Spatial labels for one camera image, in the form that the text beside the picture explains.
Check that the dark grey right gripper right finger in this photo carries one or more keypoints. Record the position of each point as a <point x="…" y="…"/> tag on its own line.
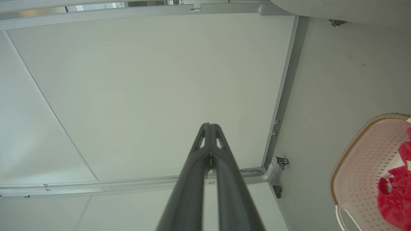
<point x="234" y="199"/>

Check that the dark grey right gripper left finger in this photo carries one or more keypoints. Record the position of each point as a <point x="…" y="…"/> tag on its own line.
<point x="188" y="192"/>

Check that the red garment with white patch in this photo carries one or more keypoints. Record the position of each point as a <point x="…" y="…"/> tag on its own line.
<point x="398" y="205"/>

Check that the grey curved partition foot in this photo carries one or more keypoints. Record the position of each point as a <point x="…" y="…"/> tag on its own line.
<point x="257" y="173"/>

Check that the black castor wheel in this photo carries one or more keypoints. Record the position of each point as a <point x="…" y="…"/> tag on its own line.
<point x="277" y="192"/>
<point x="337" y="22"/>
<point x="282" y="161"/>

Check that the white partition panel with levelling feet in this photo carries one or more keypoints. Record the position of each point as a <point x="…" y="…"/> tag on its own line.
<point x="154" y="89"/>

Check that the grey upright partition foot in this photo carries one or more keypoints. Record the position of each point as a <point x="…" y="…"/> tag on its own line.
<point x="269" y="9"/>

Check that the white partition panel grey frame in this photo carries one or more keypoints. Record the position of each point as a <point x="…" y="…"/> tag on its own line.
<point x="32" y="4"/>
<point x="128" y="211"/>

